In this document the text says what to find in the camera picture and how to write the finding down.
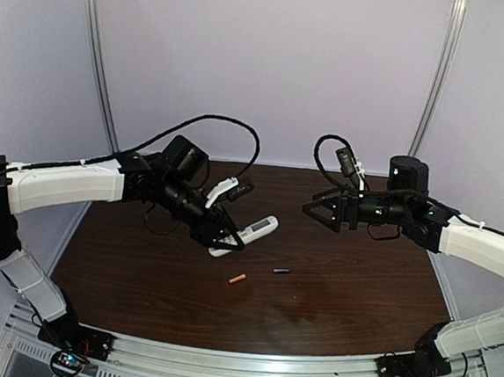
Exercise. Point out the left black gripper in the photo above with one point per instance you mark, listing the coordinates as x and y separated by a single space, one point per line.
209 222

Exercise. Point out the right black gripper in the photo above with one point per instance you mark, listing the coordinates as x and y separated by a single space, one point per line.
344 211

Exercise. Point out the white remote control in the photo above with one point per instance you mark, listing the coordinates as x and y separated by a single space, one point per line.
252 233

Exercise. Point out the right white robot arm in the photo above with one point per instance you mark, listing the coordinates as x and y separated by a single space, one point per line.
433 226

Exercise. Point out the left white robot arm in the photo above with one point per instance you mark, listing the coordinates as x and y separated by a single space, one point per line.
160 179

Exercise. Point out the orange battery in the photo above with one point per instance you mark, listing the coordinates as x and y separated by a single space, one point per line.
237 279

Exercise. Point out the blue purple battery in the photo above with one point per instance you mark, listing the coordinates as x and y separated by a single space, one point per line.
281 271

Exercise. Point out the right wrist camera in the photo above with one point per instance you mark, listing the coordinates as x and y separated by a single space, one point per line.
351 167

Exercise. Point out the aluminium front rail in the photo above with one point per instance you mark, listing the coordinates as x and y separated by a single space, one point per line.
241 364

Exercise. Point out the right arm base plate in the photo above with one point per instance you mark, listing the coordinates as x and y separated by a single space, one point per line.
410 364

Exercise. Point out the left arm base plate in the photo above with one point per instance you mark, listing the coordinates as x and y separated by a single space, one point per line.
83 341

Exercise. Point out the right aluminium frame post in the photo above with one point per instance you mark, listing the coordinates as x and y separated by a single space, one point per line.
449 48

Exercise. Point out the aluminium frame post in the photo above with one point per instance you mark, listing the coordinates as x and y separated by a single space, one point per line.
99 73
449 48

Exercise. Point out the left aluminium frame post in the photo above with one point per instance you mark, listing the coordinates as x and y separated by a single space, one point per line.
99 73

